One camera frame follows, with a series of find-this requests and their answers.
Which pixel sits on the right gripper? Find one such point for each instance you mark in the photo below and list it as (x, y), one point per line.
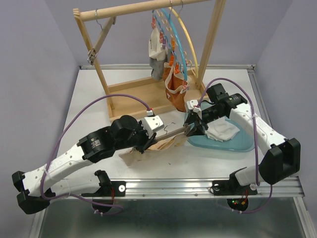
(198, 130)

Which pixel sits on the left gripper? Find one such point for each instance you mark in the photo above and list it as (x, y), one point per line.
(144, 147)

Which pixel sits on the white underwear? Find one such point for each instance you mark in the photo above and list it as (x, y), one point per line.
(221, 130)

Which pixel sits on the beige cotton underwear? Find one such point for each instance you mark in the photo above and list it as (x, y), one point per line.
(162, 148)

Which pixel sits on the orange and cream underwear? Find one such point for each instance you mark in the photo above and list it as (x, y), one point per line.
(175, 87)

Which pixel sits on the blue plastic hanger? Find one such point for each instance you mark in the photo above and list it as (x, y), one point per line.
(170, 40)

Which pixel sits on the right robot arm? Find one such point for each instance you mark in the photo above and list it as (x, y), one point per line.
(281, 155)

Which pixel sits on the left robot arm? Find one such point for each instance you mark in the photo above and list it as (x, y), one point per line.
(39, 187)

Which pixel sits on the grey and cream underwear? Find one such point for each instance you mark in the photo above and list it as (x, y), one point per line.
(157, 55)

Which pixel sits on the yellow plastic hanger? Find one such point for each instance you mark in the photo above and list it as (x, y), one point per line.
(194, 67)

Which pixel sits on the teal plastic bin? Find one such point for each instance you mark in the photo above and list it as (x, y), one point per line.
(241, 142)

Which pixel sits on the wooden clothes rack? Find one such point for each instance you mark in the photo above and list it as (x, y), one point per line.
(146, 88)

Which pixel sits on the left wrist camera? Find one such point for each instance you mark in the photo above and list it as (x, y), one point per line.
(152, 123)

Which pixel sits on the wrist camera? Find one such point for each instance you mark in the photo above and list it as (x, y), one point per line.
(152, 123)
(192, 106)

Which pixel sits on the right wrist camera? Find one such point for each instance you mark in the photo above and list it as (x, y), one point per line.
(192, 106)

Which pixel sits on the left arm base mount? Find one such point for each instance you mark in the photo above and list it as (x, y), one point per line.
(108, 187)

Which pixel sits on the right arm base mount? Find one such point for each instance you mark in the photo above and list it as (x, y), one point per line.
(231, 187)

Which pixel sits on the aluminium mounting rail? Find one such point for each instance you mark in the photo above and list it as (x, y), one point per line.
(166, 188)

